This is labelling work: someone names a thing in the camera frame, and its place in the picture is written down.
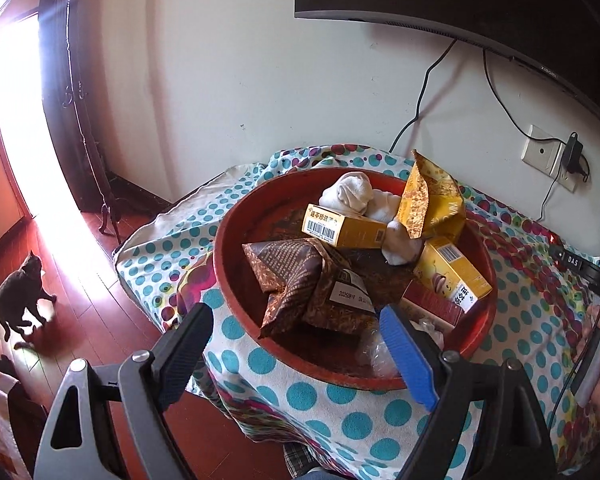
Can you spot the patchwork cloth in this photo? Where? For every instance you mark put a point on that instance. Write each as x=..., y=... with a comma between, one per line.
x=0, y=420

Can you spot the brown printed paper packet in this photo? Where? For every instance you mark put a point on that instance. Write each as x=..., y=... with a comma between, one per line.
x=290, y=280

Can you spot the white wall socket plate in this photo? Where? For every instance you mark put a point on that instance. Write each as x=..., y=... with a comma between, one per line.
x=566, y=180
x=541, y=150

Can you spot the polka dot cloth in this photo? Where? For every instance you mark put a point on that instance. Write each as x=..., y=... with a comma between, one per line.
x=320, y=410

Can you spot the dark grey cat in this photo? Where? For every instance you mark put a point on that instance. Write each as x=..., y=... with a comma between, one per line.
x=17, y=295

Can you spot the red round basin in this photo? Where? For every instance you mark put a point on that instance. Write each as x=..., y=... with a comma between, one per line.
x=240, y=260

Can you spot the yellow box with barcode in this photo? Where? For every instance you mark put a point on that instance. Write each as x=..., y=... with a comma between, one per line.
x=347, y=227

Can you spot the clear plastic bag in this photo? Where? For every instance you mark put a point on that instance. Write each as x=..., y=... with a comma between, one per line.
x=375, y=355

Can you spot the plaid cloth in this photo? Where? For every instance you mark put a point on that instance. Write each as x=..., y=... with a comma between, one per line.
x=300, y=460

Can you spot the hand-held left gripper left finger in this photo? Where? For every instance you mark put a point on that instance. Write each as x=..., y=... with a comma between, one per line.
x=187, y=355

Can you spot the black metal coat rack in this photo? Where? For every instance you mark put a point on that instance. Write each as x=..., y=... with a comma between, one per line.
x=87, y=150

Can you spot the black power adapter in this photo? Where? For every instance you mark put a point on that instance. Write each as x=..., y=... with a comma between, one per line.
x=575, y=152

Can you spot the yellow box with lips print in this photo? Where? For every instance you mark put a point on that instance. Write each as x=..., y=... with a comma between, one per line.
x=450, y=270

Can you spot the red carton box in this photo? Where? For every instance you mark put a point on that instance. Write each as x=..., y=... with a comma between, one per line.
x=430, y=305

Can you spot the person's blue jeans leg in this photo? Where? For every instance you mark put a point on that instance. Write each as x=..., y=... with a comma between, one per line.
x=322, y=475

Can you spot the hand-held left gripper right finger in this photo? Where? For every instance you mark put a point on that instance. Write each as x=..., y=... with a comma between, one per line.
x=407, y=355

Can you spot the gold crinkled snack bag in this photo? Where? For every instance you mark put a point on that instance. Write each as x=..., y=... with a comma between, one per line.
x=432, y=195

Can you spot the white sock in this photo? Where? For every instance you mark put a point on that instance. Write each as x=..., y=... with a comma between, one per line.
x=347, y=192
x=402, y=247

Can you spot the dark curtain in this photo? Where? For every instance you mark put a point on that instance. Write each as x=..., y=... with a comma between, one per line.
x=62, y=110

